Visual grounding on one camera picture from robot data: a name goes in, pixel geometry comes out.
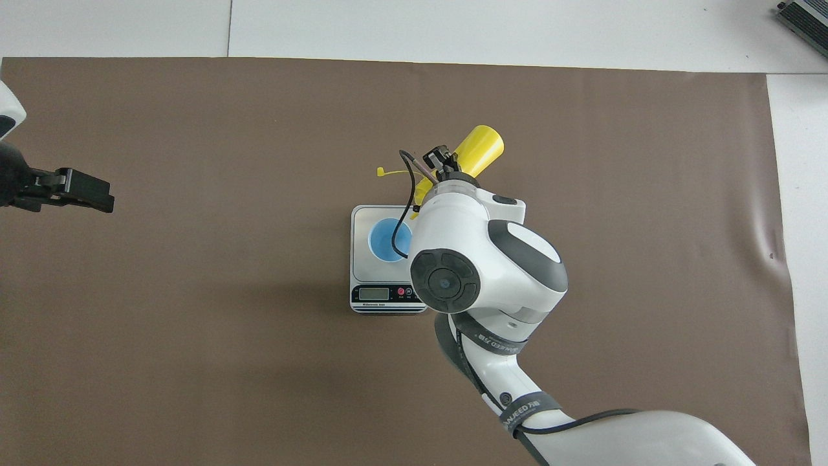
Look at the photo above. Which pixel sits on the yellow squeeze bottle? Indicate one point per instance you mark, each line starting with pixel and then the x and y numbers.
pixel 479 152

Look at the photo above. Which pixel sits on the silver digital kitchen scale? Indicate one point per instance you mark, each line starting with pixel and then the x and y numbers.
pixel 372 294

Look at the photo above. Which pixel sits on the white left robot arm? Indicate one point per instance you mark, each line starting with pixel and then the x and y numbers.
pixel 8 107

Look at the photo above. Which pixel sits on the grey metal box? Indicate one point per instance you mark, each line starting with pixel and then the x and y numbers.
pixel 808 19

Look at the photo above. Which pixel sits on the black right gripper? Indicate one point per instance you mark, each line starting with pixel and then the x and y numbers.
pixel 456 177

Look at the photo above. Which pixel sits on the brown paper mat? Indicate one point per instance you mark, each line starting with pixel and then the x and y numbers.
pixel 194 356

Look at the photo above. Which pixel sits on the light blue cup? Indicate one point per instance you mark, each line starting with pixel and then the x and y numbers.
pixel 385 239

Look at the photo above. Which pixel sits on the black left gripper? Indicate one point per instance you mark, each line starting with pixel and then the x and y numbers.
pixel 19 181

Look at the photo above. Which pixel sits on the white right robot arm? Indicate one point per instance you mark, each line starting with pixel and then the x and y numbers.
pixel 491 259

